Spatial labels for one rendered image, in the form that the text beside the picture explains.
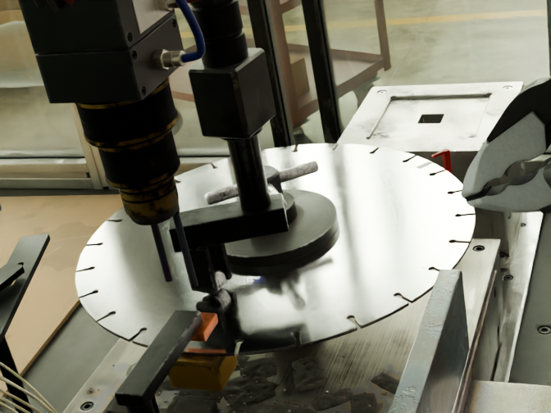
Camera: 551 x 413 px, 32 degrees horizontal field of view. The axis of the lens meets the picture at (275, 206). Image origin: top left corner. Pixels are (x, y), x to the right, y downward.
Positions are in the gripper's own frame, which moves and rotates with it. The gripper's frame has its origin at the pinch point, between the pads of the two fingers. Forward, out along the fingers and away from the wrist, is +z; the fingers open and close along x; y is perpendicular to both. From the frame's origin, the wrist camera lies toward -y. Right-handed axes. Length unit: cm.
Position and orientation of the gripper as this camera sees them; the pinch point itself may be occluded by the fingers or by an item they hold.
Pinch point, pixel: (475, 196)
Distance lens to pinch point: 68.2
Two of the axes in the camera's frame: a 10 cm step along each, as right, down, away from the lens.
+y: 5.2, -4.6, 7.2
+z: -6.0, 4.0, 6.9
